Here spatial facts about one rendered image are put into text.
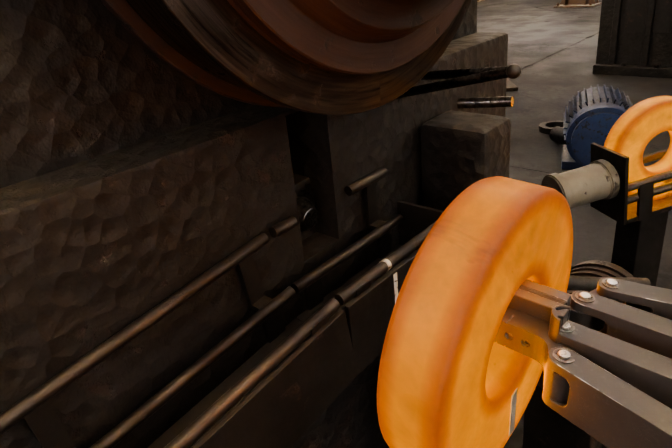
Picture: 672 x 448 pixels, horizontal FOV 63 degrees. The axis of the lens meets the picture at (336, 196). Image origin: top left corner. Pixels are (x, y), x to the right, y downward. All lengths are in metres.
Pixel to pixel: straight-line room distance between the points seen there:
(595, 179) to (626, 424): 0.64
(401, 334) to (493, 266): 0.05
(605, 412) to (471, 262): 0.07
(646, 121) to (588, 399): 0.68
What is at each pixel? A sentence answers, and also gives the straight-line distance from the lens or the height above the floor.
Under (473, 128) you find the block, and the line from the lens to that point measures 0.70.
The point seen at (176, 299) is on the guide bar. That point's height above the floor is 0.75.
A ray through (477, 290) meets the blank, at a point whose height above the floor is 0.88.
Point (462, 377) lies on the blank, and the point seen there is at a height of 0.85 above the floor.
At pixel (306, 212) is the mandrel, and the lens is 0.62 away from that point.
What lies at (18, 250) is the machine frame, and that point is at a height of 0.84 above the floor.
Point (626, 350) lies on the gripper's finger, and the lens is 0.26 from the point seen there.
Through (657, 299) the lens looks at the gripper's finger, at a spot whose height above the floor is 0.85.
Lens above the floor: 1.01
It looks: 24 degrees down
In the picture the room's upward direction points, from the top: 6 degrees counter-clockwise
